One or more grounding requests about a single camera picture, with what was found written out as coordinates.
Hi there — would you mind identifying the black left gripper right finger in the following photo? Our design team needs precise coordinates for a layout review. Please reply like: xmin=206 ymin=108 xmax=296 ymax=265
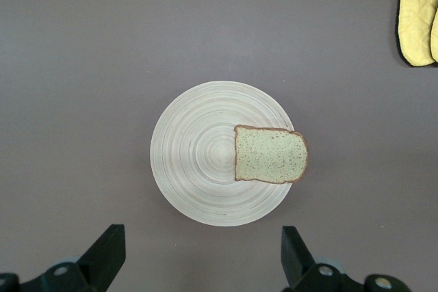
xmin=281 ymin=225 xmax=365 ymax=292

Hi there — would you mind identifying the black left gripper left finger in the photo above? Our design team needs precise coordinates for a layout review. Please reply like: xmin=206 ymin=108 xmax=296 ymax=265
xmin=18 ymin=224 xmax=127 ymax=292

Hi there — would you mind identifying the seeded bread slice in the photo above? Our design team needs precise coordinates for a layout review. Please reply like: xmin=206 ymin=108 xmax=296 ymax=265
xmin=233 ymin=124 xmax=309 ymax=184

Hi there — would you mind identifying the round light wooden plate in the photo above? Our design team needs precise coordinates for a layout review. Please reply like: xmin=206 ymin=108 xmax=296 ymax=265
xmin=149 ymin=80 xmax=295 ymax=227

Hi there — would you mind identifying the brown table cover sheet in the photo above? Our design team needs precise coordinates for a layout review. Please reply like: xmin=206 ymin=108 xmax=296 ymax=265
xmin=0 ymin=0 xmax=438 ymax=292

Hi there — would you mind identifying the yellow quilted oven mitt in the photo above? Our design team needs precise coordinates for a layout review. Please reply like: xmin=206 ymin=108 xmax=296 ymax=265
xmin=428 ymin=7 xmax=438 ymax=63
xmin=395 ymin=0 xmax=438 ymax=68

